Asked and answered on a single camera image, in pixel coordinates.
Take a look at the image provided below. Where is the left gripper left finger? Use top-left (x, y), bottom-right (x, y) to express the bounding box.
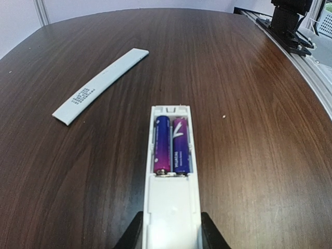
top-left (114, 211), bottom-right (143, 249)

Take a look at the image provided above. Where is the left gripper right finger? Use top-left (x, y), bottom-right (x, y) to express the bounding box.
top-left (201, 212), bottom-right (231, 249)

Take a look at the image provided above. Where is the white remote control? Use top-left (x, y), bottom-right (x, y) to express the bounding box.
top-left (142, 105), bottom-right (203, 248)

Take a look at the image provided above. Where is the purple AA battery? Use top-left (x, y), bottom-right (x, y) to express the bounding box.
top-left (173, 117), bottom-right (190, 175)
top-left (154, 116), bottom-right (171, 175)

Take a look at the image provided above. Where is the white remote back cover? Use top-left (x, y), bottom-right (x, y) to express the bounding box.
top-left (52, 48), bottom-right (149, 126)

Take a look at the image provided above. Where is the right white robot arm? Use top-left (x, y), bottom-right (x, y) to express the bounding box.
top-left (271, 0), bottom-right (313, 33)

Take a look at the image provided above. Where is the white plastic basket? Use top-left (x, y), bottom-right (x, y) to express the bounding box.
top-left (317, 9), bottom-right (331, 37)

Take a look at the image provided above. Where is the front aluminium rail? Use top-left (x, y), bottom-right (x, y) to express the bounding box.
top-left (234, 7), bottom-right (331, 116)

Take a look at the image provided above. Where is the left aluminium frame post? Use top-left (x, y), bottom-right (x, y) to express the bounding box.
top-left (33, 0), bottom-right (51, 27)

